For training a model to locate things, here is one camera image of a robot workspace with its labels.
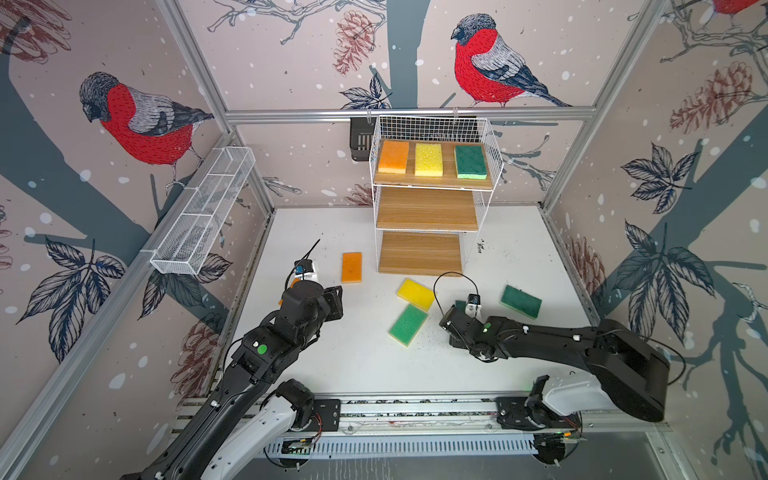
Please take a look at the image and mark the light green sponge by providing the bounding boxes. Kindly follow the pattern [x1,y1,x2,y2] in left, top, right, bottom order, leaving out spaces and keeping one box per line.
[388,304,428,347]

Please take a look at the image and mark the dark green sponge carried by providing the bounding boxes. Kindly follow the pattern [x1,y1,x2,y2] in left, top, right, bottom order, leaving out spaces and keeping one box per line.
[454,145,488,180]

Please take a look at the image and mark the yellow sponge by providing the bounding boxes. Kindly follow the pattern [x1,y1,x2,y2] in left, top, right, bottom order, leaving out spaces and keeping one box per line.
[414,143,443,178]
[397,279,435,312]

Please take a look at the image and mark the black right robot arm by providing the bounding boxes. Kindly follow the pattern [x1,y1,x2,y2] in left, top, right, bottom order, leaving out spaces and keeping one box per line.
[440,307,670,430]

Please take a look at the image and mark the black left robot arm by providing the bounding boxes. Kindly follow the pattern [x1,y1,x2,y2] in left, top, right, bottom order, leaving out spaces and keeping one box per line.
[123,280,343,479]

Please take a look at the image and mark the middle wooden shelf board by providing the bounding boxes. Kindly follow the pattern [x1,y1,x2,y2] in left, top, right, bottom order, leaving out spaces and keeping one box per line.
[376,187,478,232]

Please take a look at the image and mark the top wooden shelf board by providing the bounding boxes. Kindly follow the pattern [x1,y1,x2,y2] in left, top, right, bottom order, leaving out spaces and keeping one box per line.
[372,141,494,191]

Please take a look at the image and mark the black box behind shelf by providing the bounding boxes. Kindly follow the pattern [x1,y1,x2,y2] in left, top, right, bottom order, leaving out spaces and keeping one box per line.
[349,117,375,162]

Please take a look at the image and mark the dark green sponge right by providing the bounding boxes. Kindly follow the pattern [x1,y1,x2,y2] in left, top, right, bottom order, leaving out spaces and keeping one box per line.
[500,285,542,319]

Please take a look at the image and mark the perforated metal vent strip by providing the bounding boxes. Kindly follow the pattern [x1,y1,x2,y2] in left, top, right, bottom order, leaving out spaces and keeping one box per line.
[265,434,538,460]

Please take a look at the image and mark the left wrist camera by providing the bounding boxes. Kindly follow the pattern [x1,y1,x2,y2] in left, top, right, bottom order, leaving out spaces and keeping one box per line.
[292,258,318,282]

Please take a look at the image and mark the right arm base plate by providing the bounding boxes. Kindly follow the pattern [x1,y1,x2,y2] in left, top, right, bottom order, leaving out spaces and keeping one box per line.
[494,396,582,432]

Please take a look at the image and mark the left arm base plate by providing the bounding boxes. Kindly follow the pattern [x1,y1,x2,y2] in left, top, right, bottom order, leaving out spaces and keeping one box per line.
[290,399,341,434]

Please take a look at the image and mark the aluminium mounting rail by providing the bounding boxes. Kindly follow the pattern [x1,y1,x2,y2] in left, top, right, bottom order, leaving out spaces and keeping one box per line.
[161,392,667,436]

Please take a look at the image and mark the white wire wall basket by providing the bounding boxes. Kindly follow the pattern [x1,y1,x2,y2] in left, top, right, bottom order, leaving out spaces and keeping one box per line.
[150,146,255,275]

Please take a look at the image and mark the white wire three-tier shelf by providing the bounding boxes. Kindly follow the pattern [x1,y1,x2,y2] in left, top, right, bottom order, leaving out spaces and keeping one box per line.
[369,115,503,276]

